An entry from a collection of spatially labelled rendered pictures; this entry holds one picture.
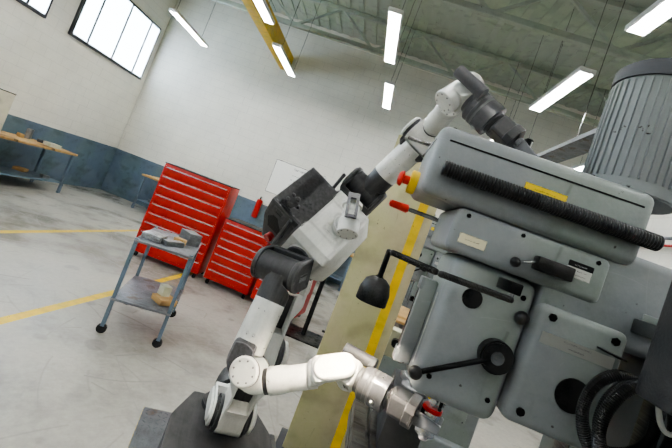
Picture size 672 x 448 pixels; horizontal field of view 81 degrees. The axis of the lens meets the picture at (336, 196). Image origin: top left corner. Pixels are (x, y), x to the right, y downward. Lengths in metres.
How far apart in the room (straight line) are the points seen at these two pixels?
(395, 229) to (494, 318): 1.83
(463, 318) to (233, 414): 1.14
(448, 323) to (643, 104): 0.66
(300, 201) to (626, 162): 0.85
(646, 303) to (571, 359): 0.20
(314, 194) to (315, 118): 9.25
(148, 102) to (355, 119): 5.71
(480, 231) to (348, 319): 1.98
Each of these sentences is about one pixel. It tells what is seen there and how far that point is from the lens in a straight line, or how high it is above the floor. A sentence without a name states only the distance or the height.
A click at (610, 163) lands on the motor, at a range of 1.10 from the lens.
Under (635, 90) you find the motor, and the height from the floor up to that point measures 2.13.
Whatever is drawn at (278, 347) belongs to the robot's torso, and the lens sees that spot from 1.61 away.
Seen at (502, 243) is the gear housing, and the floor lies 1.68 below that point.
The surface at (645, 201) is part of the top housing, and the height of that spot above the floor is 1.87.
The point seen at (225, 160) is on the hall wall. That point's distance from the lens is 10.85.
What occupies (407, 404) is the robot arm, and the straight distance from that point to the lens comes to 1.05.
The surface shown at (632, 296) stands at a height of 1.67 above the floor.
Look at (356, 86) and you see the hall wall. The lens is 10.66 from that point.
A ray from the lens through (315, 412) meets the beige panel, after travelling 3.00.
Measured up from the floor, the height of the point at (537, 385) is 1.43.
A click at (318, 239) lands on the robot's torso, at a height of 1.53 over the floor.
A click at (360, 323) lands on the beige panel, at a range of 2.79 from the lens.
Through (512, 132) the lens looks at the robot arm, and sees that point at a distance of 1.03.
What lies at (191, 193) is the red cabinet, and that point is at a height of 1.16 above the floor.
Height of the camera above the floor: 1.61
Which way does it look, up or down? 3 degrees up
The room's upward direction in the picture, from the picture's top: 21 degrees clockwise
